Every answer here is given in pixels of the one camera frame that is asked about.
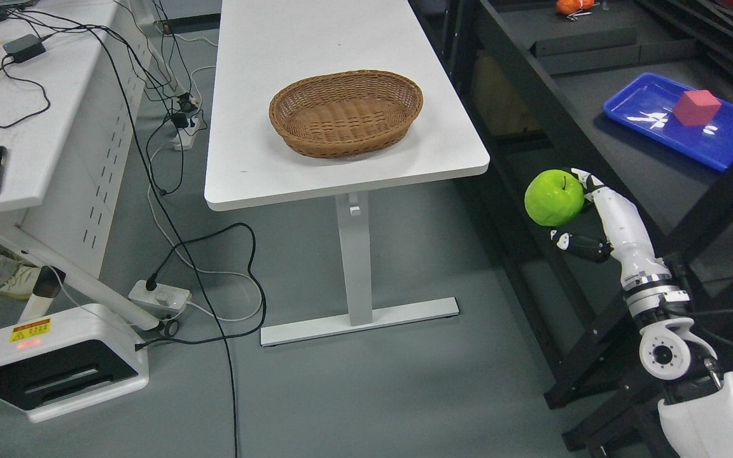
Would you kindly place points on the white left side desk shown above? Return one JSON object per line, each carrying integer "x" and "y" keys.
{"x": 66, "y": 120}

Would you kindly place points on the white sneaker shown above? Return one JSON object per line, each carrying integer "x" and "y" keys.
{"x": 20, "y": 285}

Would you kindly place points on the orange toy object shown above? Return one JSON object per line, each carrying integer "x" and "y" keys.
{"x": 573, "y": 8}

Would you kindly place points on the black power adapter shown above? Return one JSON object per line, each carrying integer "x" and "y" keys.
{"x": 24, "y": 48}

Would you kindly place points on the red cube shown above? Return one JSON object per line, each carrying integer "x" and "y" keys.
{"x": 696, "y": 108}

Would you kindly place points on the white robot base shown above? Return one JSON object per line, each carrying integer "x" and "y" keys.
{"x": 69, "y": 360}

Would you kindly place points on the blue plastic tray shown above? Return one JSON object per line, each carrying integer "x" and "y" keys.
{"x": 646, "y": 106}

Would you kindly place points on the white far power strip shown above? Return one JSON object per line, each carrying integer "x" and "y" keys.
{"x": 185, "y": 137}

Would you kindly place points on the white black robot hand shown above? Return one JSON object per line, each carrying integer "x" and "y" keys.
{"x": 627, "y": 239}

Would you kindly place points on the white standing desk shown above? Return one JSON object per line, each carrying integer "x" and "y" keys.
{"x": 264, "y": 46}

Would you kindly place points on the black metal shelf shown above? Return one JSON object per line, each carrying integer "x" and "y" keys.
{"x": 535, "y": 83}

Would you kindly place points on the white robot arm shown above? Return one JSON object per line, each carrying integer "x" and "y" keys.
{"x": 696, "y": 408}

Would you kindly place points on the white floor power strip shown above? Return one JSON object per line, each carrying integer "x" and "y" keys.
{"x": 169, "y": 299}

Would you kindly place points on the brown wicker basket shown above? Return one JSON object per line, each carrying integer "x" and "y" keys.
{"x": 345, "y": 114}

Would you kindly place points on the green apple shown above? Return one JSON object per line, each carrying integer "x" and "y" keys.
{"x": 554, "y": 198}

